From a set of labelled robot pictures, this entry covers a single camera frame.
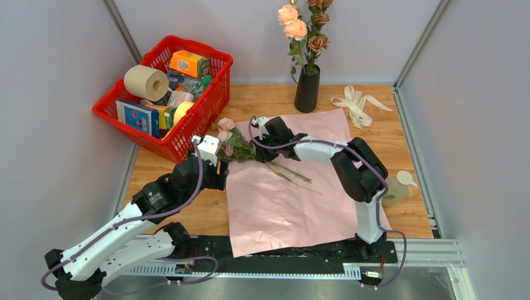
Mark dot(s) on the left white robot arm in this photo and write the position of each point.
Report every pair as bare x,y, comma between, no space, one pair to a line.
82,271

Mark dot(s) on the black tapered vase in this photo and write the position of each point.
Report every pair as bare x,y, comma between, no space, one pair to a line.
307,91

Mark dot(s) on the orange and green box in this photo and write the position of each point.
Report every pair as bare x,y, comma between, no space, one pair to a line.
189,63

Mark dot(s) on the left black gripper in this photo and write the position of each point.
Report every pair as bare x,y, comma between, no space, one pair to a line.
219,180

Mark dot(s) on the blue and white box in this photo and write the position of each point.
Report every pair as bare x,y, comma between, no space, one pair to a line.
138,116

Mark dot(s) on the red plastic shopping basket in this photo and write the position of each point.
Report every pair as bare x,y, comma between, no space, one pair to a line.
197,121

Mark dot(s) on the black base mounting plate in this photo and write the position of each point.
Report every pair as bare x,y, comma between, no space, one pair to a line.
327,258

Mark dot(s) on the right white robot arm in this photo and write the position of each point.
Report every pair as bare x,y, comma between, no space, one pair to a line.
361,173

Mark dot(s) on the peach rose stem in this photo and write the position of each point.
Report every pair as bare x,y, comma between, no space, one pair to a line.
295,29

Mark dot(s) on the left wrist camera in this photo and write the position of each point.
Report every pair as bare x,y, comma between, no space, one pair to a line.
207,147

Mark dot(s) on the beige toilet paper roll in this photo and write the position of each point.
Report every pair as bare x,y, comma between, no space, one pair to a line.
146,82

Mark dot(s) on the cream ribbon with gold print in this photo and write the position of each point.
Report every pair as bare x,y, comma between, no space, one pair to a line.
355,102

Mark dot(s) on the aluminium frame rail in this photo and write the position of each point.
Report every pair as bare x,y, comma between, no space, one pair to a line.
414,252

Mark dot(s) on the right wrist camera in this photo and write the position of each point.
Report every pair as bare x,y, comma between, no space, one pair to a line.
259,122

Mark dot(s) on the brown rose stem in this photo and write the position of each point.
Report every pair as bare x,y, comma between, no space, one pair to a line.
316,40

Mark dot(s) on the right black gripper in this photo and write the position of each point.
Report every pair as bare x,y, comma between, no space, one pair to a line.
262,156

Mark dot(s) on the pink wrapped packet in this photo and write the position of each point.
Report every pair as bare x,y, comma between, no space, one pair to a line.
178,97

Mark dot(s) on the purple flower bouquet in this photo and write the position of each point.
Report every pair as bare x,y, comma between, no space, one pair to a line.
234,147

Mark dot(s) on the green and yellow box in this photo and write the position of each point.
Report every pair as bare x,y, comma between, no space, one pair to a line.
166,115

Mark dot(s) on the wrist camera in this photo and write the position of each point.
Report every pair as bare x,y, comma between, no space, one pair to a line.
207,147
259,122

